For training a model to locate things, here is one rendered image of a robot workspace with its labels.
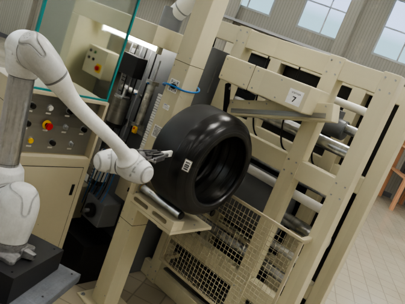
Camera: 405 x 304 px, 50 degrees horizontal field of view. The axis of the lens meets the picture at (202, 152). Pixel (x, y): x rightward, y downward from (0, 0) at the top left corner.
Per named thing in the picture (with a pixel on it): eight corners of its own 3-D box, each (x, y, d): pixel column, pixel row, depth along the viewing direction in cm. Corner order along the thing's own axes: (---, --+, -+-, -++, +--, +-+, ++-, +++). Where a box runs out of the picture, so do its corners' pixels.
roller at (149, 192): (137, 187, 253) (143, 181, 255) (140, 191, 257) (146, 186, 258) (177, 216, 233) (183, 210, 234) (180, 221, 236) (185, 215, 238)
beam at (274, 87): (217, 77, 265) (225, 53, 262) (240, 84, 285) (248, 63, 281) (300, 113, 229) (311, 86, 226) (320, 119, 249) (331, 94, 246)
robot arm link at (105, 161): (116, 166, 204) (134, 175, 195) (88, 171, 192) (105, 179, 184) (119, 144, 201) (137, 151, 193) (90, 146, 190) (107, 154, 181)
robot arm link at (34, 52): (75, 69, 162) (60, 61, 171) (47, 26, 150) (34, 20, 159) (46, 90, 158) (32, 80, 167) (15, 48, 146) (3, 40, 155)
